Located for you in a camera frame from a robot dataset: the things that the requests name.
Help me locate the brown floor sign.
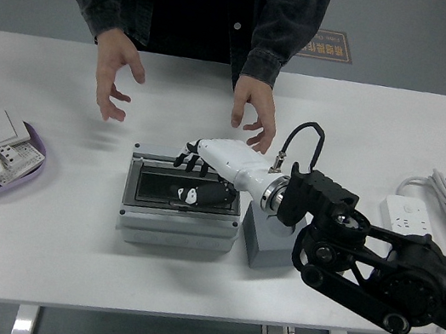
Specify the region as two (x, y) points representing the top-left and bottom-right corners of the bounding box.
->
(296, 25), (357, 66)

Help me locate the small white socket module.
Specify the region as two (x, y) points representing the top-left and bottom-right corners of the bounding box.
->
(0, 141), (23, 171)

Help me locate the white power strip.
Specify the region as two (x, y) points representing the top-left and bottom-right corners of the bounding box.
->
(376, 192), (439, 238)

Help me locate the person's left hand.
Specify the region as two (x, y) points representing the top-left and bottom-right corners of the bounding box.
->
(224, 74), (286, 158)

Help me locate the person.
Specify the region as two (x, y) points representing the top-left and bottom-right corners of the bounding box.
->
(21, 0), (335, 107)

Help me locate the white perforated plate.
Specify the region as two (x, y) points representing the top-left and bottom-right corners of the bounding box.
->
(0, 136), (47, 192)

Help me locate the grey cube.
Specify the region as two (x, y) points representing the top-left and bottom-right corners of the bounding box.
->
(234, 199), (314, 277)

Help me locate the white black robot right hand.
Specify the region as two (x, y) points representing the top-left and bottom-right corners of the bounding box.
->
(166, 129), (284, 221)

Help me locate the grey box with clear lid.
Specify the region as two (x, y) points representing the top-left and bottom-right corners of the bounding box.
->
(112, 140), (253, 262)

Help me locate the person's right hand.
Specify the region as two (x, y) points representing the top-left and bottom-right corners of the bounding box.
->
(83, 26), (154, 128)

